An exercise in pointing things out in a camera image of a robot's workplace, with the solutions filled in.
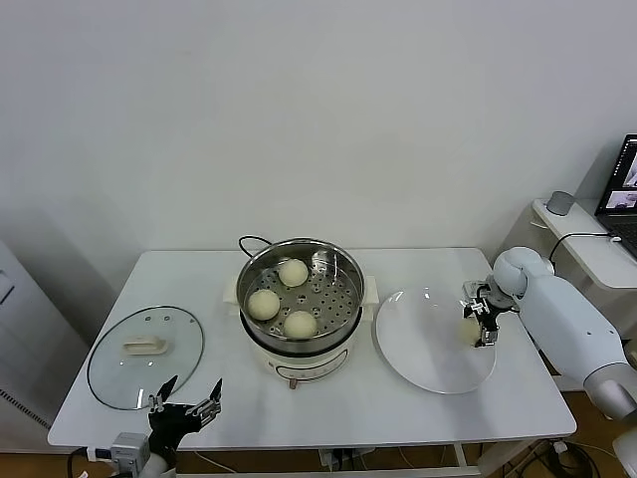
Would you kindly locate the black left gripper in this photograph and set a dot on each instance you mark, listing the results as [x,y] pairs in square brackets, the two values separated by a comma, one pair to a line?
[166,428]

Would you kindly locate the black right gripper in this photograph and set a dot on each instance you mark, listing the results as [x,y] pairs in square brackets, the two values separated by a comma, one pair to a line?
[490,316]

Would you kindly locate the white steamed baozi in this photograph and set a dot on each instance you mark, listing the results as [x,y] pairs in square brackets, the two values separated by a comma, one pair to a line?
[469,332]
[292,273]
[263,305]
[299,324]

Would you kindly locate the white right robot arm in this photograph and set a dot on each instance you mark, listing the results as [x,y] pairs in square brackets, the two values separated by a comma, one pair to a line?
[562,318]

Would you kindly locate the stainless steel steamer basket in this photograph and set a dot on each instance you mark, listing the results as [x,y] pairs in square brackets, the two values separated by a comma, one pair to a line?
[333,299]

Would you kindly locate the white round plate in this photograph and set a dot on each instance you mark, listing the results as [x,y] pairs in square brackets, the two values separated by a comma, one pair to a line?
[423,348]

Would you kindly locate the glass pot lid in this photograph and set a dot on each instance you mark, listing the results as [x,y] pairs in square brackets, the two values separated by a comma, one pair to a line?
[114,368]

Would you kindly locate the white side desk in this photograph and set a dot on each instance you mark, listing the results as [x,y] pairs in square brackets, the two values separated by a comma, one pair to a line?
[587,259]

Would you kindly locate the cream electric cooker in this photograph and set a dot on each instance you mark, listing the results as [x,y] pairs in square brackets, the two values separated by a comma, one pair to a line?
[298,366]

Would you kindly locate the black laptop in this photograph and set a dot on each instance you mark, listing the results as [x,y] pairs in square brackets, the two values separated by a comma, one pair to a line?
[622,224]

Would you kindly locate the white grey cabinet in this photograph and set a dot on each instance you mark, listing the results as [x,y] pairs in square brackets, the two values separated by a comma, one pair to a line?
[30,323]

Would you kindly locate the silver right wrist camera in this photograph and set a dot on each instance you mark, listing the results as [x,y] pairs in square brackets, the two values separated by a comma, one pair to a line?
[473,289]

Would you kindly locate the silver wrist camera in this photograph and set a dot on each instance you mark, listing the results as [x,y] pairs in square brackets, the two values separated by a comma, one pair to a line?
[129,450]
[473,289]

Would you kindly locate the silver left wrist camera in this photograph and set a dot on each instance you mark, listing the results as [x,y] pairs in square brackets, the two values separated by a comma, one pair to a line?
[129,450]

